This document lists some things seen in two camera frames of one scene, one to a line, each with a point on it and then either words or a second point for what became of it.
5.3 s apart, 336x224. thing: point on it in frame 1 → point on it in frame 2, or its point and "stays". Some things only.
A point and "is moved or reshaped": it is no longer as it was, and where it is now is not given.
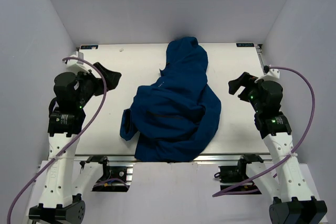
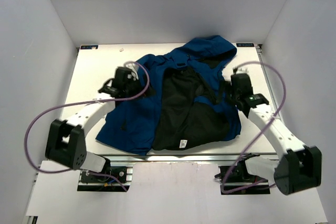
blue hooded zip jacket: x=173 y=118 is moved or reshaped
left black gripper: x=112 y=77 → x=137 y=83
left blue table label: x=89 y=46 stays
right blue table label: x=245 y=44 stays
